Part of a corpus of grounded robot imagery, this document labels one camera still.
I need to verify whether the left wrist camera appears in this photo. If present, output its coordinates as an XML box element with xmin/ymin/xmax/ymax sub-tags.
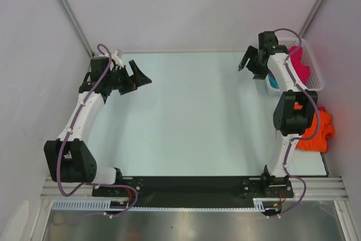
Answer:
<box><xmin>111</xmin><ymin>49</ymin><xmax>124</xmax><ymax>67</ymax></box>

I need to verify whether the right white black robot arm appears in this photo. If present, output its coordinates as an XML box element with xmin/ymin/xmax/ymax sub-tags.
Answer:
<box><xmin>238</xmin><ymin>30</ymin><xmax>319</xmax><ymax>199</ymax></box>

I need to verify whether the orange t shirt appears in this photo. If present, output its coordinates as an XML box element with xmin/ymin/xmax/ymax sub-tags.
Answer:
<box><xmin>296</xmin><ymin>111</ymin><xmax>335</xmax><ymax>153</ymax></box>

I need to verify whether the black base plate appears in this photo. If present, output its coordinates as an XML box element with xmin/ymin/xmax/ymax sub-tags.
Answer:
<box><xmin>91</xmin><ymin>175</ymin><xmax>294</xmax><ymax>208</ymax></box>

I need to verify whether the magenta t shirt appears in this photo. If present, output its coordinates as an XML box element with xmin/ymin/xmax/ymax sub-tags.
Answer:
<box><xmin>289</xmin><ymin>46</ymin><xmax>311</xmax><ymax>85</ymax></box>

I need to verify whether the teal t shirt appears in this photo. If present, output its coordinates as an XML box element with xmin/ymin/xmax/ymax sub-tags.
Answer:
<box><xmin>267</xmin><ymin>73</ymin><xmax>279</xmax><ymax>90</ymax></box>

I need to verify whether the aluminium rail frame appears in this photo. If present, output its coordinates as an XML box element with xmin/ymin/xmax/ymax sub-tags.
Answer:
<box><xmin>40</xmin><ymin>177</ymin><xmax>349</xmax><ymax>201</ymax></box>

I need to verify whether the white plastic laundry basket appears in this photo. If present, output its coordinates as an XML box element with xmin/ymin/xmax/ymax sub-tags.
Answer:
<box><xmin>266</xmin><ymin>37</ymin><xmax>324</xmax><ymax>96</ymax></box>

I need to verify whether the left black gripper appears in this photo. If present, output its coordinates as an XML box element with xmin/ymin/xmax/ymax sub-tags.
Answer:
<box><xmin>105</xmin><ymin>60</ymin><xmax>151</xmax><ymax>95</ymax></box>

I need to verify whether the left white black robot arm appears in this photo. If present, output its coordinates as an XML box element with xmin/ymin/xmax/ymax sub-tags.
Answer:
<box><xmin>43</xmin><ymin>55</ymin><xmax>152</xmax><ymax>196</ymax></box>

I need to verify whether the slotted white cable duct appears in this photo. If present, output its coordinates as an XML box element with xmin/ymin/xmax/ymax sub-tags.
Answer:
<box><xmin>52</xmin><ymin>199</ymin><xmax>266</xmax><ymax>213</ymax></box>

